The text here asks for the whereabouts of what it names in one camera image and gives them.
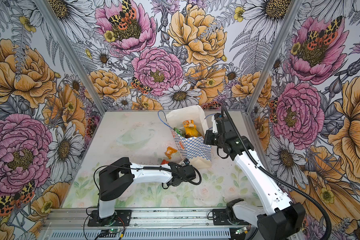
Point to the aluminium corner post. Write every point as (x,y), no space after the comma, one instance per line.
(288,23)
(64,42)

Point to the orange white snack bag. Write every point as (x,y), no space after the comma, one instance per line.
(189,124)

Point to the aluminium corner post right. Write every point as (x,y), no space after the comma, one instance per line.
(288,23)

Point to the red snack packet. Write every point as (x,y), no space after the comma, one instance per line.
(165,162)

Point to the white slotted cable duct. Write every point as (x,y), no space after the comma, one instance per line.
(141,234)

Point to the green chips snack bag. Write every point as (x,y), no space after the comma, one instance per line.
(180,132)

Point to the blue checkered paper bag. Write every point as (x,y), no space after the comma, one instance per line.
(193,149)

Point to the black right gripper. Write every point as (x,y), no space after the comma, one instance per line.
(207,137)

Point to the yellow snack bag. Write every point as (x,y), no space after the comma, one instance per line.
(192,132)

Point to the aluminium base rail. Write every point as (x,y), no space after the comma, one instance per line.
(132,218)

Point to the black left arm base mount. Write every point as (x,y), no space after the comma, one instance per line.
(120,218)

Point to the aluminium corner post left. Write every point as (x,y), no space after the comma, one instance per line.
(64,42)

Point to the small orange candy packet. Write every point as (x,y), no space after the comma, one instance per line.
(170,151)

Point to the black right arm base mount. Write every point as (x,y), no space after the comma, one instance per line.
(226,217)

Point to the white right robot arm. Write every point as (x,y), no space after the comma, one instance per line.
(278,218)

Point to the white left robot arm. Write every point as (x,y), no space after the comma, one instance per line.
(116,178)

